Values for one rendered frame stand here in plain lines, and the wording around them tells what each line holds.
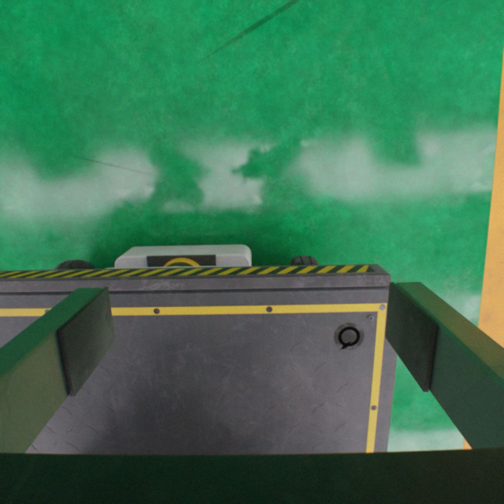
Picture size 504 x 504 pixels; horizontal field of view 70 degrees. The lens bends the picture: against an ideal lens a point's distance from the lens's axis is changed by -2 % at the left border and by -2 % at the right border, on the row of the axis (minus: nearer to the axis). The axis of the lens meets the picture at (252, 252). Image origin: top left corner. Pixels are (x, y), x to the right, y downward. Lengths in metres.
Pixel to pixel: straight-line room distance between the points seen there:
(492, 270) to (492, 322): 0.13
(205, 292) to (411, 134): 0.56
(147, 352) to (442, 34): 0.81
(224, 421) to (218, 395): 0.05
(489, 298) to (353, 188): 0.43
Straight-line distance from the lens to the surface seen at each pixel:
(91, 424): 0.69
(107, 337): 0.17
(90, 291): 0.17
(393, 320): 0.16
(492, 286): 1.02
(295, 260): 0.74
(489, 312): 1.04
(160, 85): 0.84
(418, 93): 0.88
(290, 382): 0.59
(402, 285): 0.16
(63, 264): 0.82
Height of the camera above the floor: 0.80
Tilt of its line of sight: 75 degrees down
